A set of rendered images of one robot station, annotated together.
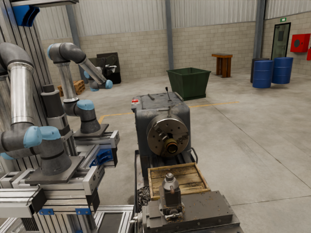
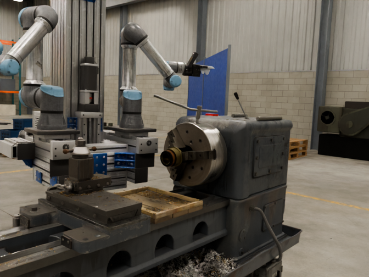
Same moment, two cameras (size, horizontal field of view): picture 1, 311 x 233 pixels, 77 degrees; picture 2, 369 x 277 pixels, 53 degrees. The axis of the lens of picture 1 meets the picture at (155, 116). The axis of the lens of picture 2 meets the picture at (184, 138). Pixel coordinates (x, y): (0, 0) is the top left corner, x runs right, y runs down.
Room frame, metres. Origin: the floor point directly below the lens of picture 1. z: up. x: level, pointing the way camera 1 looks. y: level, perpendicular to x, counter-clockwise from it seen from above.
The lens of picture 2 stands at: (0.03, -1.32, 1.34)
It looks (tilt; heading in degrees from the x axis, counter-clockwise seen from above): 6 degrees down; 45
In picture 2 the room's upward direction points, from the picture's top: 2 degrees clockwise
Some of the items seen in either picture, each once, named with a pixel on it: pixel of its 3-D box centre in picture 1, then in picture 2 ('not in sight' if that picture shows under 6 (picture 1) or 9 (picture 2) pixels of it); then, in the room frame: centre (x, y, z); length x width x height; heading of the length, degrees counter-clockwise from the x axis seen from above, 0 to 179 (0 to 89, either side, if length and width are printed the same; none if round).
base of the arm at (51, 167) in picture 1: (54, 159); (51, 119); (0.93, 0.56, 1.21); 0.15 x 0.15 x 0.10
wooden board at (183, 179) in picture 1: (176, 180); (150, 202); (1.08, -0.10, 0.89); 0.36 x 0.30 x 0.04; 94
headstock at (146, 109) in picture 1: (158, 119); (233, 151); (1.76, -0.03, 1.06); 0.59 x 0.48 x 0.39; 4
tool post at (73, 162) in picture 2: (171, 192); (82, 166); (0.76, -0.05, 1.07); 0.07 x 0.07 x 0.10; 4
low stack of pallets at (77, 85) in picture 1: (72, 88); (283, 147); (8.71, 3.55, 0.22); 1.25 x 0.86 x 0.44; 5
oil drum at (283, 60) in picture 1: (282, 70); not in sight; (7.14, -4.73, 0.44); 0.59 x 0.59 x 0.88
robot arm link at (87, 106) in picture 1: (85, 109); (132, 100); (1.42, 0.52, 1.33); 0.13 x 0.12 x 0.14; 63
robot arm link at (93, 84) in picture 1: (95, 84); (169, 82); (1.71, 0.49, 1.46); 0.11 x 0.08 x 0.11; 63
